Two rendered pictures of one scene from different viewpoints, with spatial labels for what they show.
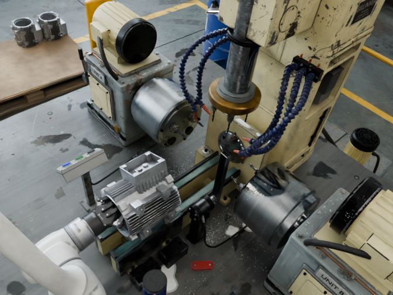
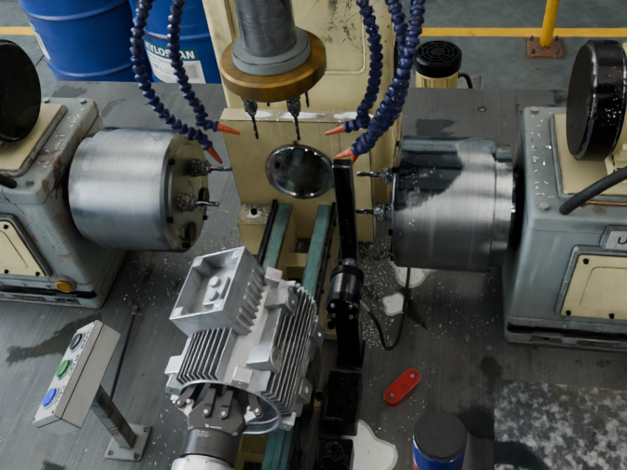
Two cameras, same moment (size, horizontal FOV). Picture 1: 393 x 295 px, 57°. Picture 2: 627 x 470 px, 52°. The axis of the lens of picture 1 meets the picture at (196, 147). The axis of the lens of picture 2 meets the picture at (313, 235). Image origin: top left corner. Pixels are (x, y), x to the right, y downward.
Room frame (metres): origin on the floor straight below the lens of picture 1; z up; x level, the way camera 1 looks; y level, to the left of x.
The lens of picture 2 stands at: (0.13, 0.29, 1.92)
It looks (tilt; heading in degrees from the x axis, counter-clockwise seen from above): 48 degrees down; 334
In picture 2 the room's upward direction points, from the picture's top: 8 degrees counter-clockwise
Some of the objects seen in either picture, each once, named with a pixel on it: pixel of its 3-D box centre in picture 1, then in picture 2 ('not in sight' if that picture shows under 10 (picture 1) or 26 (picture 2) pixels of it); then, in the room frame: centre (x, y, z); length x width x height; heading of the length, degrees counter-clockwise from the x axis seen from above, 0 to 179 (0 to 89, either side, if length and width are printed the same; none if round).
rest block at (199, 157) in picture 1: (204, 158); (257, 228); (1.08, -0.04, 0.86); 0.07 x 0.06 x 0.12; 48
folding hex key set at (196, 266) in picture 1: (202, 266); (402, 387); (0.60, -0.08, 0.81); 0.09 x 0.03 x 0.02; 100
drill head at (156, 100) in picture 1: (159, 106); (122, 188); (1.19, 0.18, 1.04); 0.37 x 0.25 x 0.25; 48
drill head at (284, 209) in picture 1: (281, 209); (462, 204); (0.73, -0.33, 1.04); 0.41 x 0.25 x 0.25; 48
